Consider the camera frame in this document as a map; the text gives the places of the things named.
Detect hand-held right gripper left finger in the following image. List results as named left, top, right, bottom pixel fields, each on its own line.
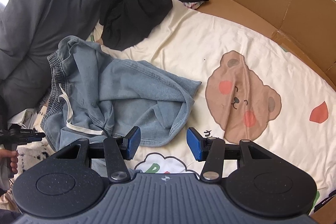
left=54, top=126, right=142, bottom=183

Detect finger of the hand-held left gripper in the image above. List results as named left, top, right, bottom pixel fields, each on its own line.
left=25, top=132, right=46, bottom=143

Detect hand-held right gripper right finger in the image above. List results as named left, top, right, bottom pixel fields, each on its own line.
left=186, top=127, right=279, bottom=183

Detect blue denim drawstring pants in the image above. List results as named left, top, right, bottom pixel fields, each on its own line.
left=43, top=35, right=202, bottom=177

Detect black clothes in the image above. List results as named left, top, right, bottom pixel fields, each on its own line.
left=99, top=0, right=210, bottom=51

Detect person's left hand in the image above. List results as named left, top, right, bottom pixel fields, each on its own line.
left=0, top=149, right=19, bottom=174

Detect white fluffy spotted blanket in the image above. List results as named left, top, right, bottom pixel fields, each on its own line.
left=10, top=141, right=57, bottom=169

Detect white paper bag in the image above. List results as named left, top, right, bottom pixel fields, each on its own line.
left=7, top=106, right=49, bottom=132

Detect cream bear print bed sheet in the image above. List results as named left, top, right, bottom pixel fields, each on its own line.
left=34, top=0, right=336, bottom=216

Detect dark grey quilt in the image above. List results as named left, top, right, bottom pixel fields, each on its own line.
left=0, top=0, right=124, bottom=119

